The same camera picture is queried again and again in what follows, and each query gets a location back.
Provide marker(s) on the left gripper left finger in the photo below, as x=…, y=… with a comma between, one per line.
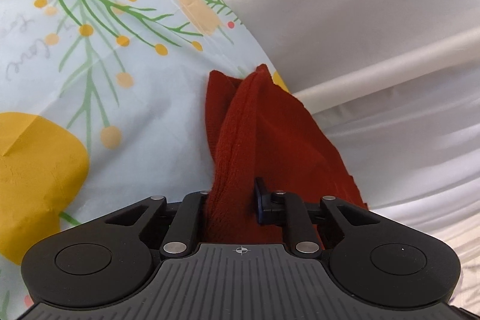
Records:
x=186, y=225

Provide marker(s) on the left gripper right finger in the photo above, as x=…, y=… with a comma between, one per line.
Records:
x=299, y=238

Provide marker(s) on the red knit sweater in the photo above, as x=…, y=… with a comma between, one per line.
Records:
x=255, y=129

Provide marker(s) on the floral bed sheet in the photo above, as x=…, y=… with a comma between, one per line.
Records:
x=102, y=105

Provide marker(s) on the white curtain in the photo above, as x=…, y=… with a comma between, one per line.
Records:
x=394, y=84

